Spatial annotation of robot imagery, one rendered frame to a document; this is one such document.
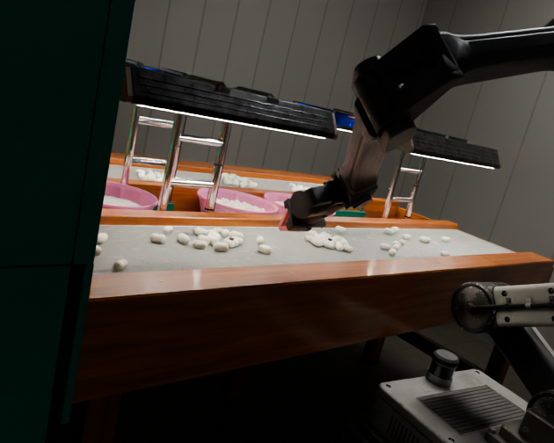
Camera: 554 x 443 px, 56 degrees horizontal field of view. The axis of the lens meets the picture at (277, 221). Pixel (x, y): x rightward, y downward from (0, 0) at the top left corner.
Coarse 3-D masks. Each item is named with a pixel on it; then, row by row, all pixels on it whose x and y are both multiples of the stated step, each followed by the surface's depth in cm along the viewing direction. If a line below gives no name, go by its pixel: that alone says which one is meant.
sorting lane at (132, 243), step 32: (96, 256) 104; (128, 256) 108; (160, 256) 112; (192, 256) 117; (224, 256) 122; (256, 256) 127; (288, 256) 134; (320, 256) 140; (352, 256) 148; (384, 256) 156; (416, 256) 165
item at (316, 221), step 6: (288, 204) 114; (288, 210) 114; (294, 216) 114; (318, 216) 112; (324, 216) 113; (288, 222) 114; (294, 222) 113; (300, 222) 114; (306, 222) 115; (312, 222) 115; (318, 222) 118; (324, 222) 119
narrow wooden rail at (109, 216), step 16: (112, 224) 124; (128, 224) 127; (144, 224) 130; (160, 224) 133; (176, 224) 136; (192, 224) 139; (208, 224) 142; (224, 224) 146; (240, 224) 150; (256, 224) 153; (272, 224) 157; (336, 224) 176; (352, 224) 182; (368, 224) 188; (384, 224) 194; (400, 224) 200; (416, 224) 207; (432, 224) 215; (448, 224) 223
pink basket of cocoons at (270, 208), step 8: (200, 192) 172; (224, 192) 182; (232, 192) 183; (240, 192) 183; (200, 200) 165; (240, 200) 183; (248, 200) 183; (256, 200) 182; (264, 200) 180; (200, 208) 167; (216, 208) 160; (224, 208) 159; (232, 208) 158; (264, 208) 179; (272, 208) 176
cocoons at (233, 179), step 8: (144, 176) 177; (152, 176) 180; (160, 176) 184; (224, 176) 213; (232, 176) 221; (224, 184) 205; (232, 184) 207; (240, 184) 207; (248, 184) 210; (256, 184) 214
